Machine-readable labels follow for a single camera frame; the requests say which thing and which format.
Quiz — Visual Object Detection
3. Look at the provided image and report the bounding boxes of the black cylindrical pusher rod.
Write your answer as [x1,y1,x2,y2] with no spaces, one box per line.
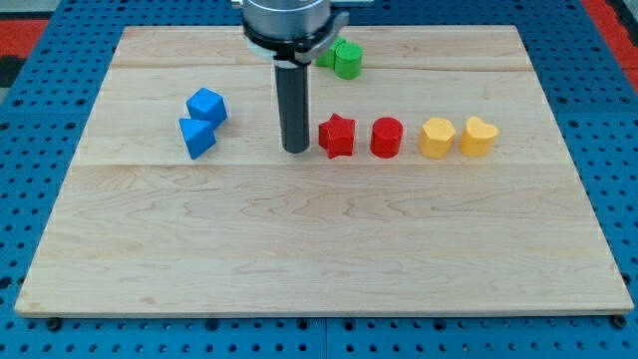
[275,67,309,154]

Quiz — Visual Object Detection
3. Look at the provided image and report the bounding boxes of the red star block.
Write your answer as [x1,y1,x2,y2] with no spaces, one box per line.
[318,114,356,159]

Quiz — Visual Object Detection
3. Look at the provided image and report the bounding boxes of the green block behind arm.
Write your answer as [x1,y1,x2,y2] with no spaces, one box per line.
[315,36,347,69]

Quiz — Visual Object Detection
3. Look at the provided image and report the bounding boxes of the green cylinder block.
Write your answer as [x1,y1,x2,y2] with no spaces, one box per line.
[334,42,363,80]

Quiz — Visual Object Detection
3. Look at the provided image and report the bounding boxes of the blue cube block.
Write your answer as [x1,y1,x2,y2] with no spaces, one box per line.
[185,88,227,130]

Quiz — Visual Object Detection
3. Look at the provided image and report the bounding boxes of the red cylinder block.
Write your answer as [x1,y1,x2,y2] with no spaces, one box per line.
[370,117,404,159]

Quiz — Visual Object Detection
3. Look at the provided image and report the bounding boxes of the blue triangle block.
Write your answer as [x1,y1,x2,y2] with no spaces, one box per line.
[178,119,216,160]

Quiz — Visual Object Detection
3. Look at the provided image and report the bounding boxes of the yellow hexagon block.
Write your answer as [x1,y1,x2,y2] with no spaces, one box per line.
[419,118,457,159]

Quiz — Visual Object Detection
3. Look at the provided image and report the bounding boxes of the light wooden board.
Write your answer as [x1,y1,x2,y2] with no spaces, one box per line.
[15,26,634,318]

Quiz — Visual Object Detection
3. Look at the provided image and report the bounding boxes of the yellow heart block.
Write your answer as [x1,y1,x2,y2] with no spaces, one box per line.
[460,117,499,158]

